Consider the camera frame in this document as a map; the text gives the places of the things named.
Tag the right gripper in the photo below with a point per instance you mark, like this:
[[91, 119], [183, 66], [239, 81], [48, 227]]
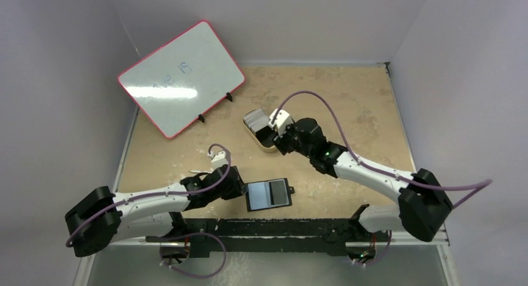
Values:
[[282, 139]]

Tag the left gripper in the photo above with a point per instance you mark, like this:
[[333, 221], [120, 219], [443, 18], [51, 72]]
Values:
[[238, 189]]

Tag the black leather card holder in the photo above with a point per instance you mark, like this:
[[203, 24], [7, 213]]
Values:
[[258, 195]]

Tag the dark credit card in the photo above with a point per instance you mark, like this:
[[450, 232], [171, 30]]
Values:
[[278, 193]]

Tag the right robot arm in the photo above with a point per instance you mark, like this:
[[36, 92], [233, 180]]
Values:
[[420, 208]]

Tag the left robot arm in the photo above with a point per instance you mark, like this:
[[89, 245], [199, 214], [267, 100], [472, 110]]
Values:
[[103, 217]]

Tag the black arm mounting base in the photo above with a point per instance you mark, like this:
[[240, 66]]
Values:
[[331, 236]]

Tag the stack of credit cards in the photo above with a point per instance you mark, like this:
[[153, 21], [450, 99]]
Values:
[[256, 120]]

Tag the beige plastic tray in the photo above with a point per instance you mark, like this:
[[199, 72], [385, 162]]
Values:
[[263, 139]]

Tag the pink framed whiteboard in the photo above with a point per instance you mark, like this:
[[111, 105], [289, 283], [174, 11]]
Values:
[[179, 82]]

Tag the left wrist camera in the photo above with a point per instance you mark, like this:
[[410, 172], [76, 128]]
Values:
[[219, 159]]

